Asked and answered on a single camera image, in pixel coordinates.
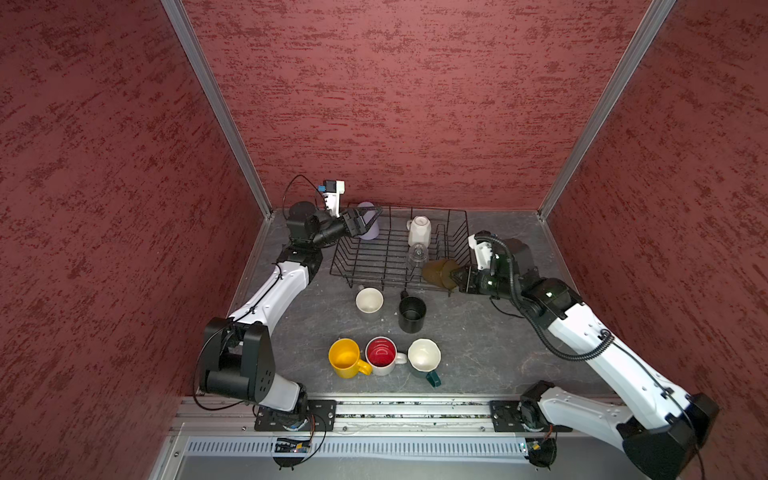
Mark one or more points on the lilac plastic cup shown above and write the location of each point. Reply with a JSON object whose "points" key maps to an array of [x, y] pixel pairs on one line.
{"points": [[368, 220]]}

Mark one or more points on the aluminium corner post left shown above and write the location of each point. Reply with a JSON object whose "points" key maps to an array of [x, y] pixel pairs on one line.
{"points": [[189, 41]]}

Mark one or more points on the white mug red inside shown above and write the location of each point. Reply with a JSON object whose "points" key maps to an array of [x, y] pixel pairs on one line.
{"points": [[382, 354]]}

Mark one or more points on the aluminium corner post right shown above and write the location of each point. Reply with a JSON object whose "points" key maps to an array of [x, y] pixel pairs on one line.
{"points": [[647, 30]]}

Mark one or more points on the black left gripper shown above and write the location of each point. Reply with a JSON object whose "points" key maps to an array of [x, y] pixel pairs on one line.
{"points": [[359, 228]]}

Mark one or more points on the black mug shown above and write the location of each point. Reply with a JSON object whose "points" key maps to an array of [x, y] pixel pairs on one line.
{"points": [[411, 313]]}

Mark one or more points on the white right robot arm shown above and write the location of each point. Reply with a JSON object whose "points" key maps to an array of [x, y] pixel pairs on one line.
{"points": [[659, 426]]}

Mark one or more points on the right circuit board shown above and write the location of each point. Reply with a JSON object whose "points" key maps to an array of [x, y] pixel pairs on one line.
{"points": [[541, 453]]}

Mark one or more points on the white faceted mug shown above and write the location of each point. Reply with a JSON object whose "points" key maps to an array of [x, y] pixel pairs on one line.
{"points": [[419, 231]]}

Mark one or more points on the black wire dish rack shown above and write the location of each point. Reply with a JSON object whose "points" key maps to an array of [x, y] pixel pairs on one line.
{"points": [[383, 262]]}

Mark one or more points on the aluminium corner post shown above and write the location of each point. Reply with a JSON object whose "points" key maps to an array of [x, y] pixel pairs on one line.
{"points": [[189, 41], [647, 30]]}

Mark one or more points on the olive green glass tumbler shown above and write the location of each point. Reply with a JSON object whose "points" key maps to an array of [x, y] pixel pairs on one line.
{"points": [[438, 273]]}

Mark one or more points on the white mug grey outside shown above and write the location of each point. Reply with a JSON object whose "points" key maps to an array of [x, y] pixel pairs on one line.
{"points": [[369, 300]]}

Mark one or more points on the aluminium front rail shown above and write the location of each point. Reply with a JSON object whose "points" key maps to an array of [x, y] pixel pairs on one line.
{"points": [[357, 415]]}

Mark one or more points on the left circuit board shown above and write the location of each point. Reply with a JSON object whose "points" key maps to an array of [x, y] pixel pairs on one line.
{"points": [[289, 453]]}

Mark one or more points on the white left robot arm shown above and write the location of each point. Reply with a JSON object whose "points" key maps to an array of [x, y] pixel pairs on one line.
{"points": [[236, 359]]}

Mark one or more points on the white mug green handle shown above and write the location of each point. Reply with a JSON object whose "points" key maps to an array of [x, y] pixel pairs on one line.
{"points": [[424, 357]]}

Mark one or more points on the yellow mug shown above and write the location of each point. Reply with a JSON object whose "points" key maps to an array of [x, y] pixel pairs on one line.
{"points": [[345, 358]]}

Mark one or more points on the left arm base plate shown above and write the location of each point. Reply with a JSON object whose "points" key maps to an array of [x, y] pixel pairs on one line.
{"points": [[319, 417]]}

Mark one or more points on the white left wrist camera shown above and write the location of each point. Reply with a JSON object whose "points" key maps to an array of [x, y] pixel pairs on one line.
{"points": [[331, 191]]}

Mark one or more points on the clear plastic cup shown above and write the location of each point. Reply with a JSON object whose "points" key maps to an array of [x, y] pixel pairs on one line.
{"points": [[418, 255]]}

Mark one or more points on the circuit board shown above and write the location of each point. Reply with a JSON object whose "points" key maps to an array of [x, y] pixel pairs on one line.
{"points": [[289, 453], [541, 453]]}

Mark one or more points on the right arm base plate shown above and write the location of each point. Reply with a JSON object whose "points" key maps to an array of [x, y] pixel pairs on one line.
{"points": [[507, 415]]}

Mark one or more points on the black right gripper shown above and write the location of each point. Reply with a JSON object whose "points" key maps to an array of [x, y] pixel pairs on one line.
{"points": [[462, 283]]}

